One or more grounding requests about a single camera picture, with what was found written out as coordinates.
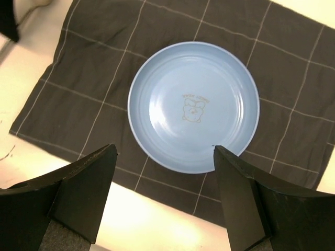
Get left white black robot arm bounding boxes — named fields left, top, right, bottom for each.
left=0, top=0, right=19, bottom=42

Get dark grey checked cloth napkin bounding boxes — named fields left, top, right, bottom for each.
left=9, top=1, right=334, bottom=224

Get blue plastic plate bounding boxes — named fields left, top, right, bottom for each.
left=127, top=41, right=260, bottom=174

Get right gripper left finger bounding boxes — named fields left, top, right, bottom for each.
left=1, top=144, right=117, bottom=250

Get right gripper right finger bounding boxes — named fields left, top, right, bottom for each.
left=214, top=146, right=334, bottom=250

